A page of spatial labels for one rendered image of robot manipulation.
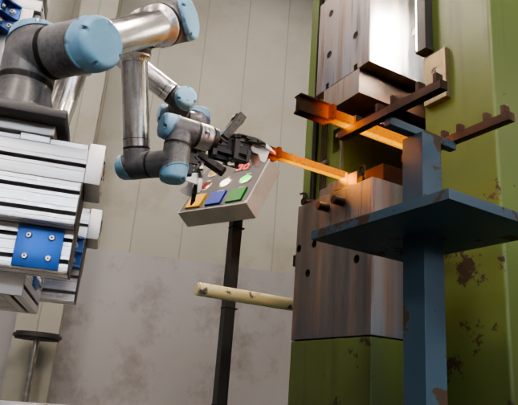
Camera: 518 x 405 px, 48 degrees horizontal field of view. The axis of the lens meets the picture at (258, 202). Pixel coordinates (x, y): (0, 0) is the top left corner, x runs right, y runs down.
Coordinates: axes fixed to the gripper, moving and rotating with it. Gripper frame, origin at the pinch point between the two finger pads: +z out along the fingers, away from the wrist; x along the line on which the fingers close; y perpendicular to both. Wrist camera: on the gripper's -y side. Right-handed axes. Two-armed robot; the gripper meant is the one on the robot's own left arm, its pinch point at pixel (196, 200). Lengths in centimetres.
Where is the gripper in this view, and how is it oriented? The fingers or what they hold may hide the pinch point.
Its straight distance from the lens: 204.7
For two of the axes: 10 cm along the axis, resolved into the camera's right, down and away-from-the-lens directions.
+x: 2.6, -2.9, -9.2
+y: -9.6, -1.5, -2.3
